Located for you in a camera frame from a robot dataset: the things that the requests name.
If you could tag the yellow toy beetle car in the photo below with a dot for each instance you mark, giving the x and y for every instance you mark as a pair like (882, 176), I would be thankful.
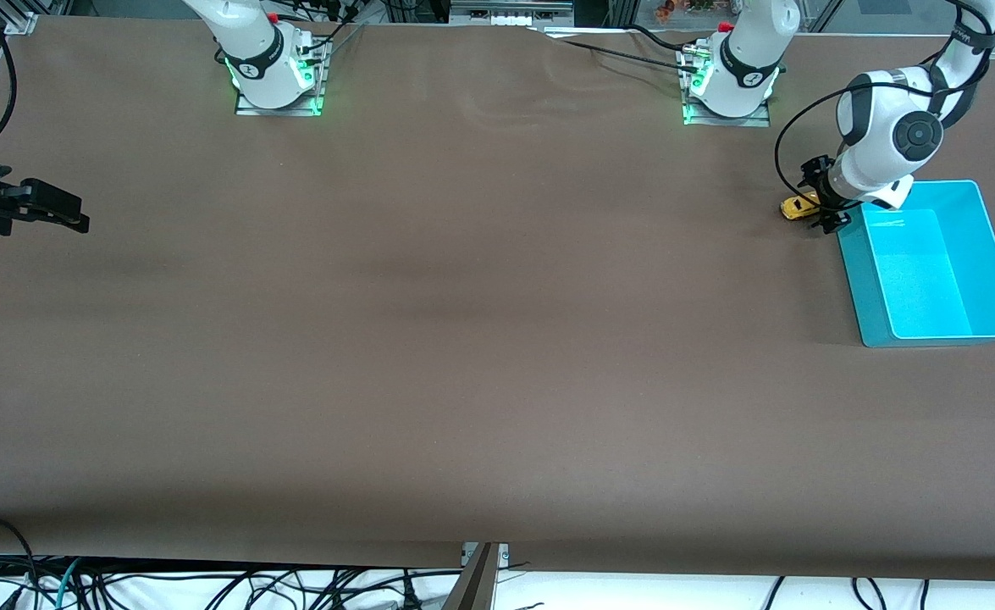
(795, 208)

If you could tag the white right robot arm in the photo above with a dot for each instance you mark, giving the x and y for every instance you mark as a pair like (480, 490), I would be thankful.
(256, 51)

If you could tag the turquoise plastic bin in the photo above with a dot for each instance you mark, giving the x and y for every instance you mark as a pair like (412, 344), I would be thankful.
(929, 288)

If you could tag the colourful background objects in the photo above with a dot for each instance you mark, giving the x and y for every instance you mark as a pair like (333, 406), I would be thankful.
(675, 8)

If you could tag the grey background device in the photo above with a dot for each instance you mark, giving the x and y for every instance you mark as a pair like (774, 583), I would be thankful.
(510, 13)

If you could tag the brown table mat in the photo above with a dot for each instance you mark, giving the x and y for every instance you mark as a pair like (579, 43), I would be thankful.
(497, 339)

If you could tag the grey diagonal metal bar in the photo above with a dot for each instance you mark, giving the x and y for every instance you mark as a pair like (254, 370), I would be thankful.
(472, 589)

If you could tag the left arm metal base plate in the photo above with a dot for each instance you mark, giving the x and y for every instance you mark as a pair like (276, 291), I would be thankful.
(755, 122)

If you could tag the aluminium frame profile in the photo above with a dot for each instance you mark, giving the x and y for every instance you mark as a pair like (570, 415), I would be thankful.
(21, 21)

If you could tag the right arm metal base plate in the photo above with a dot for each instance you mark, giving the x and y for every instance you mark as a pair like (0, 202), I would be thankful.
(281, 111)

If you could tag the silver metal bracket plate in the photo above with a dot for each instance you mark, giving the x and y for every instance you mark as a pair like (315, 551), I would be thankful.
(501, 555)

